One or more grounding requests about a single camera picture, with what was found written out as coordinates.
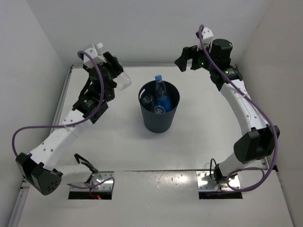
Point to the blue label bottle white cap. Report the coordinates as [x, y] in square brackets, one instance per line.
[148, 100]

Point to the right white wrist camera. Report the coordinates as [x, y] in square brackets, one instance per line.
[207, 36]

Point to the left aluminium frame rail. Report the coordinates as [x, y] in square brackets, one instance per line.
[58, 112]

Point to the white front cover board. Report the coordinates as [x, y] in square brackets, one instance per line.
[158, 199]

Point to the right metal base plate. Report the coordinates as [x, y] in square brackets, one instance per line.
[206, 184]

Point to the clear bottle white grey label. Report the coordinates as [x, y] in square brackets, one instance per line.
[123, 81]

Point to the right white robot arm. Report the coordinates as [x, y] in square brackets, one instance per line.
[223, 79]

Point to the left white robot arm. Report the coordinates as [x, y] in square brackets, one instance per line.
[39, 166]

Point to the metal base plate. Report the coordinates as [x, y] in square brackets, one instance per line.
[206, 184]
[99, 182]

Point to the dark grey plastic bin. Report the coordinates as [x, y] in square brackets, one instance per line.
[155, 122]

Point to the clear crushed bottle blue cap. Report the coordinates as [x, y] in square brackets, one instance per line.
[159, 109]

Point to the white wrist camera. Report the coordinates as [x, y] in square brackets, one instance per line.
[207, 36]
[92, 52]

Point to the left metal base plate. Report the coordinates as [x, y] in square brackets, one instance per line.
[99, 182]

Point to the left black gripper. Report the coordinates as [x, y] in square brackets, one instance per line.
[115, 67]

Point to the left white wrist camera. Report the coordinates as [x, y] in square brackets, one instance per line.
[92, 52]

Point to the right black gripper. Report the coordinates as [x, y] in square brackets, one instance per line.
[189, 53]

